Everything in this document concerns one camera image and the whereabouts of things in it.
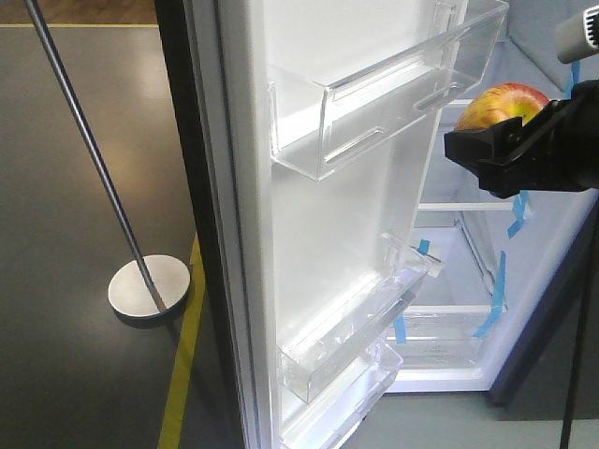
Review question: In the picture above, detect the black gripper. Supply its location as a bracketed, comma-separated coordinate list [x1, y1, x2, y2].
[444, 80, 598, 198]

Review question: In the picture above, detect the red yellow apple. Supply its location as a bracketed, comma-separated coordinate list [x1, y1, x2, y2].
[454, 82, 549, 131]

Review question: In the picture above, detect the white open fridge body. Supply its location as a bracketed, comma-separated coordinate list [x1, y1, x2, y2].
[386, 1, 598, 404]

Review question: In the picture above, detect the fridge door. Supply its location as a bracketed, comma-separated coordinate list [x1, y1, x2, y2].
[153, 0, 511, 449]

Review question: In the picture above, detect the white paper packet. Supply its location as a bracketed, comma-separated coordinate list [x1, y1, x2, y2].
[416, 239, 444, 278]

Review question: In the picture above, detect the clear upper door shelf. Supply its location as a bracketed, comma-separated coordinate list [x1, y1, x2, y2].
[264, 1, 508, 181]

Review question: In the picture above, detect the clear door shelf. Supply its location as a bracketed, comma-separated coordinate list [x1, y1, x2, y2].
[278, 233, 437, 403]
[279, 339, 403, 448]
[264, 1, 508, 181]

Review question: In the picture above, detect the black vertical pole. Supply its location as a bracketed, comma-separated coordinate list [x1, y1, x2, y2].
[559, 189, 599, 449]

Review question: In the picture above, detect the clear lower door shelf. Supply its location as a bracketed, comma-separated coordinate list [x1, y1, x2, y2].
[278, 233, 437, 403]

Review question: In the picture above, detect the clear bottom door shelf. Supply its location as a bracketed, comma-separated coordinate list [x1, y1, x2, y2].
[279, 339, 403, 448]

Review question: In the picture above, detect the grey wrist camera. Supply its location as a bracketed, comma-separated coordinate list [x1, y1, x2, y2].
[554, 5, 598, 65]

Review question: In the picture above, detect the metal stanchion post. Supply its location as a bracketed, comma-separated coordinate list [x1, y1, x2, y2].
[24, 1, 191, 321]

